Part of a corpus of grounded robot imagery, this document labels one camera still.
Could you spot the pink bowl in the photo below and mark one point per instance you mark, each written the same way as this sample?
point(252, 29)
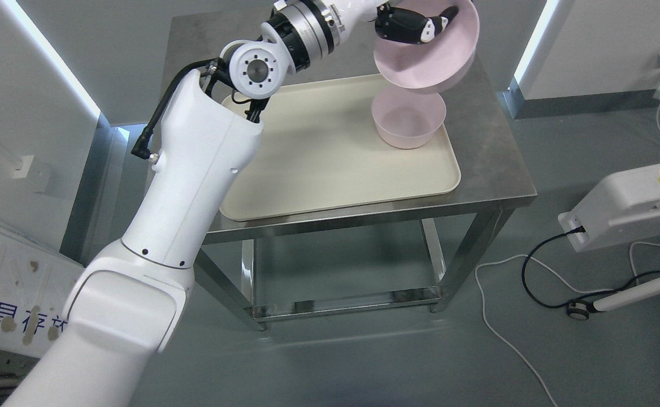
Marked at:
point(405, 119)
point(438, 65)

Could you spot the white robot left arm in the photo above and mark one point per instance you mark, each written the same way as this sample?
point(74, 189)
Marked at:
point(125, 306)

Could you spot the white machine with warning label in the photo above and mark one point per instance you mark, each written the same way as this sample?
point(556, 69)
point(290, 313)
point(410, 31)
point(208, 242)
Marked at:
point(621, 208)

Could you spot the stainless steel table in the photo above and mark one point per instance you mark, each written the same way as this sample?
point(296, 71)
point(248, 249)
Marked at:
point(494, 182)

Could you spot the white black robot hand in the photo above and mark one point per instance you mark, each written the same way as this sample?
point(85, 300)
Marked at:
point(391, 23)

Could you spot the beige plastic tray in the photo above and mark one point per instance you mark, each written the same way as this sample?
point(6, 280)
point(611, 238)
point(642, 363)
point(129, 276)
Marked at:
point(320, 150)

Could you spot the white panel with blue characters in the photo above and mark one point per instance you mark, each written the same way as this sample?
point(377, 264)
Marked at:
point(35, 282)

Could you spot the white machine leg with caster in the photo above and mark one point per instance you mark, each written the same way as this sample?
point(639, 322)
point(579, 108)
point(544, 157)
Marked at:
point(582, 310)

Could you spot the white wall socket left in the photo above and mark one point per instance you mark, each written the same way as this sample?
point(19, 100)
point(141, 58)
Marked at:
point(33, 174)

